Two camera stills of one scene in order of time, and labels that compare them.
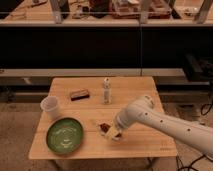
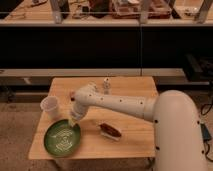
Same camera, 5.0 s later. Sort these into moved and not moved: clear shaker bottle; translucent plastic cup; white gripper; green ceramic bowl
Moved: white gripper
Not moved: translucent plastic cup; clear shaker bottle; green ceramic bowl
